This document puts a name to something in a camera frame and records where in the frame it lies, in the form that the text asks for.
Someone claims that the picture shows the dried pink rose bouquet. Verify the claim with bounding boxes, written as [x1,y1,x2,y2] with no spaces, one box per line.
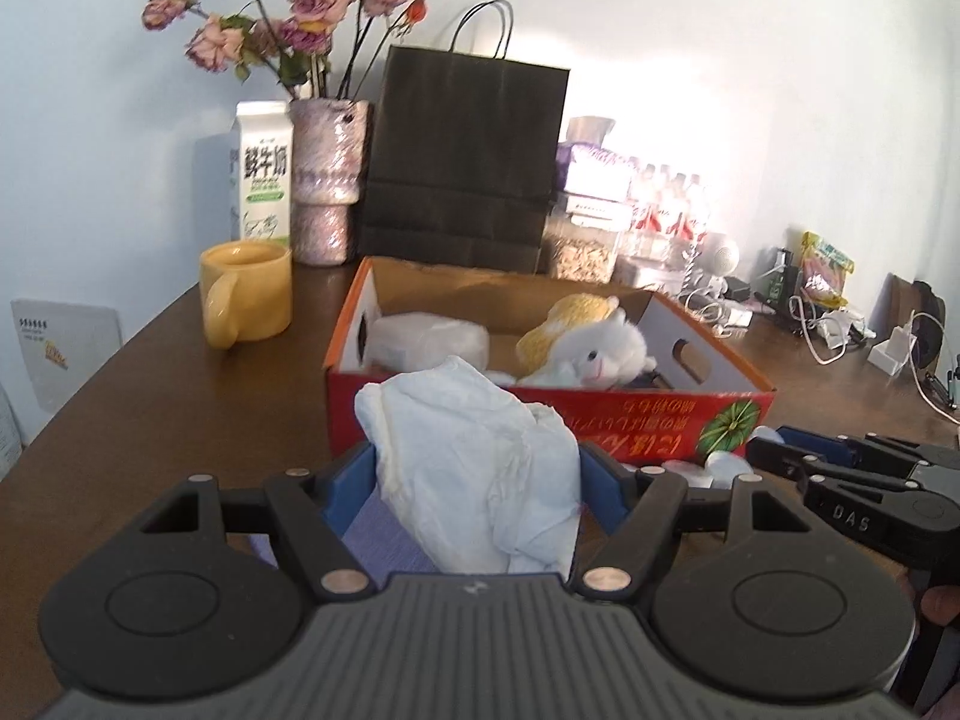
[140,0,428,101]

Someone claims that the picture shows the white plastic packet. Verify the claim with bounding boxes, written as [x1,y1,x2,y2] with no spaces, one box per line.
[363,312,490,372]

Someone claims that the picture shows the pink speckled vase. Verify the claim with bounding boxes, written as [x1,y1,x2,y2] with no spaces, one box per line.
[290,98,370,266]

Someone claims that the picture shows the yellow knitted plush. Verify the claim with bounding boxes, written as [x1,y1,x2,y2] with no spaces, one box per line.
[514,293,620,374]

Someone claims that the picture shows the white wall sign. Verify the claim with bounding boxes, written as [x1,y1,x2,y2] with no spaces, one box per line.
[11,299,122,413]

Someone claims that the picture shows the white cloth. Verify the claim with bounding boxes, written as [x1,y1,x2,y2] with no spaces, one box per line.
[355,356,581,578]

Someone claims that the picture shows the yellow ceramic mug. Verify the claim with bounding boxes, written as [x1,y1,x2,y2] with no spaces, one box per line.
[199,239,293,349]

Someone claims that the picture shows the black paper bag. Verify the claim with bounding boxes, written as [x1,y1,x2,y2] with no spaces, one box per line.
[356,47,569,273]

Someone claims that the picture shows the red cardboard box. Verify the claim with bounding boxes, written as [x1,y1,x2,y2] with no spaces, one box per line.
[324,257,775,461]

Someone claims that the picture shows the white round cap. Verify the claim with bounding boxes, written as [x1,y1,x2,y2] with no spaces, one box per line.
[704,450,754,489]

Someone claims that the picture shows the purple woven cloth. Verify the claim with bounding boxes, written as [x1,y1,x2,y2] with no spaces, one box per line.
[250,497,445,590]

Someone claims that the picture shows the white milk carton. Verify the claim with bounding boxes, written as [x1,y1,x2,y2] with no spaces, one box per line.
[229,101,293,245]

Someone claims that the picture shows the white plush toy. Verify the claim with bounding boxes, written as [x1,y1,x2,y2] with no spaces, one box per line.
[517,309,658,390]

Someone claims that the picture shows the red-labelled water bottles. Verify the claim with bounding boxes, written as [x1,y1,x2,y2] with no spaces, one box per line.
[622,164,706,262]

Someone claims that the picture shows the white charger with cable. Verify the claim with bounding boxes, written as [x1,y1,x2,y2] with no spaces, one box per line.
[867,312,958,426]

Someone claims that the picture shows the white round speaker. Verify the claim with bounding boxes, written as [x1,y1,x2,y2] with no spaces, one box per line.
[693,232,740,278]

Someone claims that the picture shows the purple tissue pack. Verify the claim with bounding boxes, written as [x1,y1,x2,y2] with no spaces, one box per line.
[556,115,636,202]

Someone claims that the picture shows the colourful snack bag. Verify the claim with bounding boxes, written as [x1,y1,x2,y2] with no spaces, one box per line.
[796,232,856,310]

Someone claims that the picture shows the clear jar of seeds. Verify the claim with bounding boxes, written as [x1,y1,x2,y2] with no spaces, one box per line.
[544,213,620,284]

